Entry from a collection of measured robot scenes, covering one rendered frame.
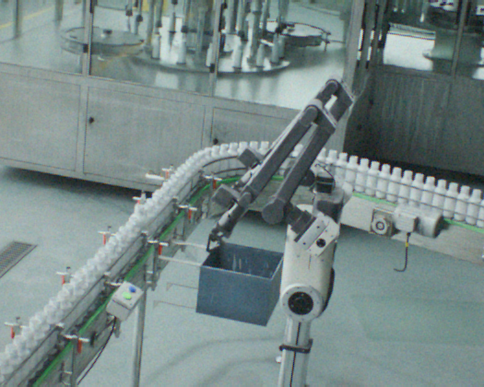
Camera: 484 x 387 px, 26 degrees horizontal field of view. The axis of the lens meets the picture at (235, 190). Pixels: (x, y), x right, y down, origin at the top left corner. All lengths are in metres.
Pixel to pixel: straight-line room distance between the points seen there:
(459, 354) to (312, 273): 2.43
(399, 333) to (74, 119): 2.84
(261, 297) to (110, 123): 3.37
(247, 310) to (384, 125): 4.83
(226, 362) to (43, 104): 2.80
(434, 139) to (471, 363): 3.34
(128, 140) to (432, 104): 2.77
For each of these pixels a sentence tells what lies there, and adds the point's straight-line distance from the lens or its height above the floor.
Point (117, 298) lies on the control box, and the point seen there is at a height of 1.12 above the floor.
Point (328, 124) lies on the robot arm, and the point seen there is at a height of 1.80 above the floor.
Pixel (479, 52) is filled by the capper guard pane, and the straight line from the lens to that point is 8.99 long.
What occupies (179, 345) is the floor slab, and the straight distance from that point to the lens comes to 5.87.
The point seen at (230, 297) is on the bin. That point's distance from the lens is 4.52.
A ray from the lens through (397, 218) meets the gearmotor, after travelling 5.23.
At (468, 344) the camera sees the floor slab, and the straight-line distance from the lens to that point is 6.40.
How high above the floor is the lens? 2.75
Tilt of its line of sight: 19 degrees down
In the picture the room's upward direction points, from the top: 6 degrees clockwise
